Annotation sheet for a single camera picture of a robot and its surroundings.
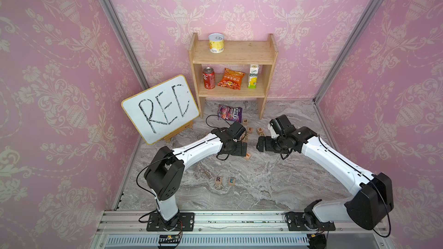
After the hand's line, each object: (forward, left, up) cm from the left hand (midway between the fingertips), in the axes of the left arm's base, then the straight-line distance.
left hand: (238, 152), depth 87 cm
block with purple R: (-12, +10, -6) cm, 17 cm away
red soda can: (+31, +16, +22) cm, 41 cm away
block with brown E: (+18, -8, -6) cm, 20 cm away
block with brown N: (+17, -14, -6) cm, 23 cm away
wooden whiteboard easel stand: (+19, +28, -4) cm, 35 cm away
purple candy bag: (+30, +4, -4) cm, 30 cm away
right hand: (-1, -13, +7) cm, 14 cm away
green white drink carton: (+32, -8, +23) cm, 40 cm away
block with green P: (+24, -6, -5) cm, 25 cm away
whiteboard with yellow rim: (+19, +41, +10) cm, 47 cm away
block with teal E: (-13, +3, -6) cm, 15 cm away
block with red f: (+1, -6, -6) cm, 8 cm away
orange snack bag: (+36, +3, +18) cm, 41 cm away
